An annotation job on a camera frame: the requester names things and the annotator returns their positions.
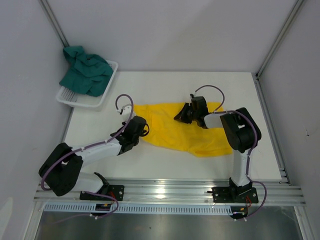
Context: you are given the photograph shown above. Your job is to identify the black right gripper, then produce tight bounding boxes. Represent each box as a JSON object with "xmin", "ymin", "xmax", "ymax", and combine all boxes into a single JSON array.
[{"xmin": 174, "ymin": 103, "xmax": 198, "ymax": 124}]

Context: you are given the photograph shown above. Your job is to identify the yellow shorts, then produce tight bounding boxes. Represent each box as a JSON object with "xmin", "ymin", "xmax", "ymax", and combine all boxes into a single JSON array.
[{"xmin": 134, "ymin": 102, "xmax": 233, "ymax": 157}]

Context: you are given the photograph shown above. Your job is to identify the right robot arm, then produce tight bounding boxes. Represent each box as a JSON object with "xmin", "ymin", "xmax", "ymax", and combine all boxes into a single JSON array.
[{"xmin": 174, "ymin": 96, "xmax": 262, "ymax": 202}]

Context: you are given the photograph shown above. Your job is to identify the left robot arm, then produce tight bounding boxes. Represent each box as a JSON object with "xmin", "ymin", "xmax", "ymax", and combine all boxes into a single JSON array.
[{"xmin": 38, "ymin": 116, "xmax": 150, "ymax": 200}]

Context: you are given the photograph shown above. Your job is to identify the green shorts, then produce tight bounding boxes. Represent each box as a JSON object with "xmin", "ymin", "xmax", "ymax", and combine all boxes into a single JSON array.
[{"xmin": 59, "ymin": 46, "xmax": 114, "ymax": 97}]

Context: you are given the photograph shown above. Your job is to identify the white plastic basket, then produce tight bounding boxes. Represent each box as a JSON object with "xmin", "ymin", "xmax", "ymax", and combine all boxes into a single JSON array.
[{"xmin": 55, "ymin": 60, "xmax": 119, "ymax": 111}]

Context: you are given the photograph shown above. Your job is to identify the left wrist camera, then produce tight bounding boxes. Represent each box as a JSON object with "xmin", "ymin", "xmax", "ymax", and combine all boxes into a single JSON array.
[{"xmin": 118, "ymin": 104, "xmax": 132, "ymax": 116}]

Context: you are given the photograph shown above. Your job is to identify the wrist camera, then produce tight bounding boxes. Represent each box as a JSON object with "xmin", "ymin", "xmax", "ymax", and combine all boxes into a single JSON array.
[
  {"xmin": 118, "ymin": 104, "xmax": 132, "ymax": 116},
  {"xmin": 189, "ymin": 92, "xmax": 197, "ymax": 100}
]

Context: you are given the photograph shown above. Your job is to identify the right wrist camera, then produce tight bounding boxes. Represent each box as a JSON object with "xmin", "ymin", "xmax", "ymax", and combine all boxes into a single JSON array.
[{"xmin": 189, "ymin": 92, "xmax": 197, "ymax": 100}]

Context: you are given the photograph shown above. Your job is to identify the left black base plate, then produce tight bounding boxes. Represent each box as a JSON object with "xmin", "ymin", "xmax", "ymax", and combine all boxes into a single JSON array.
[{"xmin": 79, "ymin": 185, "xmax": 125, "ymax": 201}]

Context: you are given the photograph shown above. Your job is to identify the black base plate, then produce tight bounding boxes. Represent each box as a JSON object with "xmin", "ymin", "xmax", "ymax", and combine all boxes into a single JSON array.
[
  {"xmin": 207, "ymin": 186, "xmax": 259, "ymax": 204},
  {"xmin": 79, "ymin": 185, "xmax": 125, "ymax": 201}
]

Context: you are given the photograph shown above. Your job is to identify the aluminium rail frame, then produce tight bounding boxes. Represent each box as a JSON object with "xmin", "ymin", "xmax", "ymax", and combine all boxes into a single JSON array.
[{"xmin": 33, "ymin": 178, "xmax": 307, "ymax": 206}]

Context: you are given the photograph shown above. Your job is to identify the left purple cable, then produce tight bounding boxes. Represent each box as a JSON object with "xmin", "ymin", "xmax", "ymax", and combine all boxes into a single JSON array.
[{"xmin": 40, "ymin": 93, "xmax": 135, "ymax": 221}]

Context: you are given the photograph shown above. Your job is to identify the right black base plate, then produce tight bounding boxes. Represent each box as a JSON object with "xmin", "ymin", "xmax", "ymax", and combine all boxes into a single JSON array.
[{"xmin": 207, "ymin": 186, "xmax": 259, "ymax": 204}]

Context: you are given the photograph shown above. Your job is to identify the white slotted cable duct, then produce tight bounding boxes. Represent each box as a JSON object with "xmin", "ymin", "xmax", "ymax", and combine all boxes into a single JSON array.
[{"xmin": 43, "ymin": 202, "xmax": 232, "ymax": 216}]

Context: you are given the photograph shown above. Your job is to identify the left corner aluminium post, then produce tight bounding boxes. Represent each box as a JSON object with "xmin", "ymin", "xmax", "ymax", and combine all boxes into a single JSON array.
[{"xmin": 38, "ymin": 0, "xmax": 70, "ymax": 48}]

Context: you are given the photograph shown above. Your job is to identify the corner aluminium post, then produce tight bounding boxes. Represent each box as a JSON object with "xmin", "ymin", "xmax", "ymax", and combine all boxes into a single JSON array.
[
  {"xmin": 255, "ymin": 0, "xmax": 307, "ymax": 81},
  {"xmin": 38, "ymin": 0, "xmax": 70, "ymax": 48}
]

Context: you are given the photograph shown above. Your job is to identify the right corner aluminium post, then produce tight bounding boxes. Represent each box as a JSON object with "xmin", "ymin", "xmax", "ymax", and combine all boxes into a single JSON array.
[{"xmin": 255, "ymin": 0, "xmax": 307, "ymax": 81}]

